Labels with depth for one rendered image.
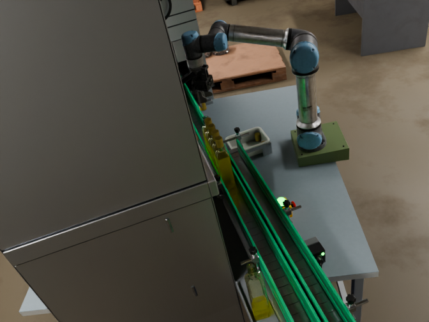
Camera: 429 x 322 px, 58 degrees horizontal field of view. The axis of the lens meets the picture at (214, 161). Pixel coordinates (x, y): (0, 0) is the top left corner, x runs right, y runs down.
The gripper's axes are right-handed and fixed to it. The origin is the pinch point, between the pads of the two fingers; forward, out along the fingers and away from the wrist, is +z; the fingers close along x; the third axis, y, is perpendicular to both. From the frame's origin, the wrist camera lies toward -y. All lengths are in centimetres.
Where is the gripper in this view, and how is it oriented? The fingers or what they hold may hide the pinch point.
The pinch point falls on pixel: (201, 103)
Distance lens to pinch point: 194.1
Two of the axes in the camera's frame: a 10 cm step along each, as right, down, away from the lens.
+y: 8.9, 1.2, -4.3
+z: 1.9, 7.7, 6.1
